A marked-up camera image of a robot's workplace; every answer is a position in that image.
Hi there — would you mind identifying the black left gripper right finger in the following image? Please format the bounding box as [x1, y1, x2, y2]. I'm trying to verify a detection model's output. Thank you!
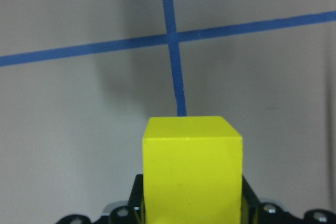
[240, 176, 291, 224]

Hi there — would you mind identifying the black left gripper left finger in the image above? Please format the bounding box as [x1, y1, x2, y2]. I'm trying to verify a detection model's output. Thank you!
[99, 174, 145, 224]

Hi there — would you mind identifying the yellow wooden block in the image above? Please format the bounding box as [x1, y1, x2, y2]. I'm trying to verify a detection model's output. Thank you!
[142, 116, 243, 223]

